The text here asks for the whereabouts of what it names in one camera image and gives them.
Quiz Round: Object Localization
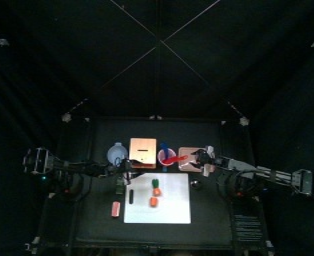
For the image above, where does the white cutting board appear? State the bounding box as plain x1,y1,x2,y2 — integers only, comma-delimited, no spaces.
123,172,192,225

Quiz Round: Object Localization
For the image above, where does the translucent white bottle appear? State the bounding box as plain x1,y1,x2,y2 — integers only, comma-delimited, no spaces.
106,142,130,165

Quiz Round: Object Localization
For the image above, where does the red spoon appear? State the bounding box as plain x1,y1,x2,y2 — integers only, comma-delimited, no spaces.
162,154,190,165

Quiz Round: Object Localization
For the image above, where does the red and white block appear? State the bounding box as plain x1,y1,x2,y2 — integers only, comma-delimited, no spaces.
111,200,122,218

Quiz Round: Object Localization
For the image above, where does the pink cup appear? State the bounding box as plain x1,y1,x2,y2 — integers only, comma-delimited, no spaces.
156,148,179,167

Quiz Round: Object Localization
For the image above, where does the toy carrot top piece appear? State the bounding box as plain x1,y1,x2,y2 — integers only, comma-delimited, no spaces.
151,178,163,197

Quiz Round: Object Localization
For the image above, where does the small dark ball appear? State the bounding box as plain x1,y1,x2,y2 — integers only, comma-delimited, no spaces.
190,179,204,190

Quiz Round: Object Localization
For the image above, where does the blue stick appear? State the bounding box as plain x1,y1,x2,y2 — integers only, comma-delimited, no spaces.
160,142,171,173

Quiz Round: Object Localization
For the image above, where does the wooden box with slot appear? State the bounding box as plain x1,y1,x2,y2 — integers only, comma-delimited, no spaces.
128,137,159,170

